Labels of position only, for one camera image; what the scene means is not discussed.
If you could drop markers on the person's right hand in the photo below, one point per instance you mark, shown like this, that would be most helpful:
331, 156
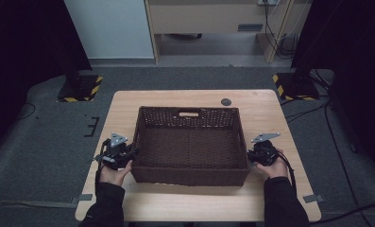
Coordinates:
275, 170

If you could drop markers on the black curtain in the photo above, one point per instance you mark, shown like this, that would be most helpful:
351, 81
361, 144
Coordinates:
24, 47
355, 47

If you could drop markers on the brown woven basket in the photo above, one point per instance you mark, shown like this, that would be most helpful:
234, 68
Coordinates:
190, 148

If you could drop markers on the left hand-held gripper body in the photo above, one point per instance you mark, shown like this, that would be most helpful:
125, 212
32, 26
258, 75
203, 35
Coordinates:
115, 154

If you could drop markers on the white panel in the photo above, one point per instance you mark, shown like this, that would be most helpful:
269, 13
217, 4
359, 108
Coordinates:
109, 28

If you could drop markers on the wooden background desk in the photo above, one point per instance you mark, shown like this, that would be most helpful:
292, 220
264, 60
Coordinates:
207, 19

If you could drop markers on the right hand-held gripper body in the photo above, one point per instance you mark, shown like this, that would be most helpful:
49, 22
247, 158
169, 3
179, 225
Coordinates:
264, 153

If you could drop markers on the round black table grommet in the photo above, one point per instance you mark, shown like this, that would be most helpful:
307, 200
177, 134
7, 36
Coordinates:
226, 101

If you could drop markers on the person's left hand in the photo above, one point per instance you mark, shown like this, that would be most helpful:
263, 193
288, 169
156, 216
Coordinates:
112, 176

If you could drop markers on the grey tape strip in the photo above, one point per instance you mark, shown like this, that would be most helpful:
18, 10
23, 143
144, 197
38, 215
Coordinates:
82, 198
313, 198

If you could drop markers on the striped black stand base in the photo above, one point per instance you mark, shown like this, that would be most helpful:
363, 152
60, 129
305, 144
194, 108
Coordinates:
79, 88
297, 86

